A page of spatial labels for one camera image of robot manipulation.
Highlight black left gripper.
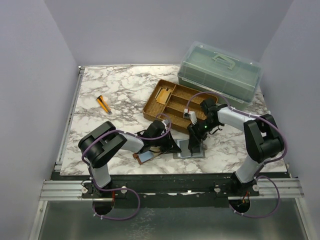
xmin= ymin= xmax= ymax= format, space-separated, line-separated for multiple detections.
xmin=151 ymin=130 xmax=181 ymax=154

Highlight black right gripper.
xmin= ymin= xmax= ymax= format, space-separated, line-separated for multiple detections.
xmin=187 ymin=118 xmax=220 ymax=149

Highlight grey card holder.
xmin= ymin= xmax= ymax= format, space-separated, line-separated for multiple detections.
xmin=173 ymin=139 xmax=206 ymax=159

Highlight brown open card holder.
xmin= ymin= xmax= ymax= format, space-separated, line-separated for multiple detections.
xmin=132 ymin=150 xmax=162 ymax=165

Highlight yellow cards in tray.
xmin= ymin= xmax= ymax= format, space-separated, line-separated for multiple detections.
xmin=155 ymin=88 xmax=173 ymax=105

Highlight woven wicker divided tray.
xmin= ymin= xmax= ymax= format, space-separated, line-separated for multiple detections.
xmin=142 ymin=79 xmax=218 ymax=134

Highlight clear green plastic toolbox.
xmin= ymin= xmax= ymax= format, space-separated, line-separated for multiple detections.
xmin=177 ymin=41 xmax=263 ymax=110

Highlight orange utility knife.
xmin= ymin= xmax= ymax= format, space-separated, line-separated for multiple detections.
xmin=96 ymin=95 xmax=112 ymax=115

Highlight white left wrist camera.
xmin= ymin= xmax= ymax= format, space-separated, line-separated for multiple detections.
xmin=162 ymin=119 xmax=172 ymax=129

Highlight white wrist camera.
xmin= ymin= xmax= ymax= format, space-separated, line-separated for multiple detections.
xmin=183 ymin=108 xmax=198 ymax=125
xmin=162 ymin=119 xmax=172 ymax=129

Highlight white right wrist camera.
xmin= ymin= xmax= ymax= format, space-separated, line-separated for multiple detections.
xmin=183 ymin=108 xmax=198 ymax=125

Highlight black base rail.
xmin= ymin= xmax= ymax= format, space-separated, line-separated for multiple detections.
xmin=51 ymin=172 xmax=260 ymax=209

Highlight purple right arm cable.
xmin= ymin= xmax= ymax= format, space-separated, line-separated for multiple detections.
xmin=186 ymin=91 xmax=288 ymax=218

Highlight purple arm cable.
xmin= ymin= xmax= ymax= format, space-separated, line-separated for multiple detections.
xmin=186 ymin=91 xmax=288 ymax=218
xmin=81 ymin=113 xmax=172 ymax=221

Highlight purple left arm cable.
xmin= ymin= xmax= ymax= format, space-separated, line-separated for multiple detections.
xmin=81 ymin=113 xmax=172 ymax=221

